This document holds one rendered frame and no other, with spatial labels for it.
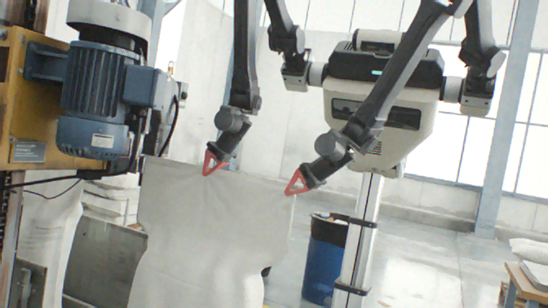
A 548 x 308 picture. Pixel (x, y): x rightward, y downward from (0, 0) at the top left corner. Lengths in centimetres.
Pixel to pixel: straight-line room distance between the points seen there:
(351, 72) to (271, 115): 839
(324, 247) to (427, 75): 210
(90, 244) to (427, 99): 143
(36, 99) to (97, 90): 18
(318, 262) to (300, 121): 649
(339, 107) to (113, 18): 82
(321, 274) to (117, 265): 186
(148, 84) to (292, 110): 878
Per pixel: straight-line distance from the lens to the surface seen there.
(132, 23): 102
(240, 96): 123
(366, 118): 107
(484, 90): 145
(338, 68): 154
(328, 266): 338
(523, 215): 923
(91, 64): 103
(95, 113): 102
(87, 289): 205
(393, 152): 158
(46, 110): 116
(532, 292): 213
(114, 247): 192
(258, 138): 996
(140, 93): 101
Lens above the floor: 120
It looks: 3 degrees down
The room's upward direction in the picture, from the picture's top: 10 degrees clockwise
